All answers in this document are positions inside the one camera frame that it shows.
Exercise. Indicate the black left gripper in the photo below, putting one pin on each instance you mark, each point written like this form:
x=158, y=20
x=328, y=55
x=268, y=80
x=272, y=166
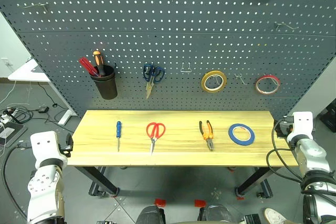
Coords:
x=67, y=145

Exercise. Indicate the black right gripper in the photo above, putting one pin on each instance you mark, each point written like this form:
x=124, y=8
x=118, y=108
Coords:
x=282, y=129

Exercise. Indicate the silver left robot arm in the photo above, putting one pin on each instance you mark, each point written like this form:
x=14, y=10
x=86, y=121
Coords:
x=43, y=184

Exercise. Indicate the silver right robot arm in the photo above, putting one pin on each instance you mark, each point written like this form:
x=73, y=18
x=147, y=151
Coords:
x=312, y=155

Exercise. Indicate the grey metal pegboard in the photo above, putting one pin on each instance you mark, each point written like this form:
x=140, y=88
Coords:
x=168, y=37

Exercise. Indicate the black power adapter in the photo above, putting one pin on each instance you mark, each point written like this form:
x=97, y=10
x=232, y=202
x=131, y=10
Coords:
x=43, y=109

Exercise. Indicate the black metal table leg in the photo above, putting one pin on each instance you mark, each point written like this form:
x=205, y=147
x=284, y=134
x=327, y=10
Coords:
x=101, y=179
x=253, y=182

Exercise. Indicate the thin red tape roll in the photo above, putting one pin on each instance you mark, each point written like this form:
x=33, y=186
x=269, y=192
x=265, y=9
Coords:
x=258, y=87

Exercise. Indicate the black box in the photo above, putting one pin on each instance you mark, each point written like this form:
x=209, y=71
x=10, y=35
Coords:
x=329, y=117

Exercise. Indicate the blue tape roll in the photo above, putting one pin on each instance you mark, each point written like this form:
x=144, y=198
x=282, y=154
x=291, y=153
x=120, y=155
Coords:
x=232, y=136

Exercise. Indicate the small metal pegboard hook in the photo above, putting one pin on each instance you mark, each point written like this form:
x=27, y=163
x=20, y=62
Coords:
x=240, y=77

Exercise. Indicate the white power strip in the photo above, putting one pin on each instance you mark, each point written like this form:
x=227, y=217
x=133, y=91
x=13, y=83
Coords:
x=6, y=115

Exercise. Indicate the black plastic holder cup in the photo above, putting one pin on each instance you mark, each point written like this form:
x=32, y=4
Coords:
x=107, y=85

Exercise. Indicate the orange and black pliers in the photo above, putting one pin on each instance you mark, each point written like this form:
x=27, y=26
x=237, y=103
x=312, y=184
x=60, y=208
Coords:
x=208, y=134

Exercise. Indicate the white desk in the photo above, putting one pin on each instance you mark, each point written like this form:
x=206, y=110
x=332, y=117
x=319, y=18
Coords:
x=26, y=72

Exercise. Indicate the white sneaker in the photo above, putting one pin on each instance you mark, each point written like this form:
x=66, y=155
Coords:
x=274, y=216

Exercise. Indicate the orange and black screwdriver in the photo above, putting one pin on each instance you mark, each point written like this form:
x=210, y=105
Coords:
x=99, y=61

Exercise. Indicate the yellow tape roll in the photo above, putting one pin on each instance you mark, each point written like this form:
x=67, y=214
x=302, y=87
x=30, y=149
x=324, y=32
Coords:
x=204, y=82

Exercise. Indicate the long metal pegboard hook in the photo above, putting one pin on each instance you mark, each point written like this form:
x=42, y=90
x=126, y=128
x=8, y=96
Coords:
x=284, y=26
x=35, y=5

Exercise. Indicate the dark rounded shape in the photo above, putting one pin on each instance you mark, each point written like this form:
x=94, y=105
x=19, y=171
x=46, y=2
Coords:
x=151, y=215
x=218, y=214

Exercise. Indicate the light wooden table top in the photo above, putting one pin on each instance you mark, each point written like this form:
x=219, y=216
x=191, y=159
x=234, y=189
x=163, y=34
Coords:
x=178, y=155

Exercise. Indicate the red floor marker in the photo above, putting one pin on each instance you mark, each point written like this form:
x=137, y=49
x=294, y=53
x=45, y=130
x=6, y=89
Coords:
x=200, y=203
x=160, y=202

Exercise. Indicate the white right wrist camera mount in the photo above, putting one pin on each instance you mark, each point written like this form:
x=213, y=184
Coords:
x=302, y=124

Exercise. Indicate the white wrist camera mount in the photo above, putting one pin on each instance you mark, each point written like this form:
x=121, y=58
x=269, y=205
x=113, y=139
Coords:
x=44, y=146
x=302, y=124

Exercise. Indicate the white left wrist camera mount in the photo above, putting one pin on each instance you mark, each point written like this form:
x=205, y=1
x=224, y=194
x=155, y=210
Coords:
x=44, y=146

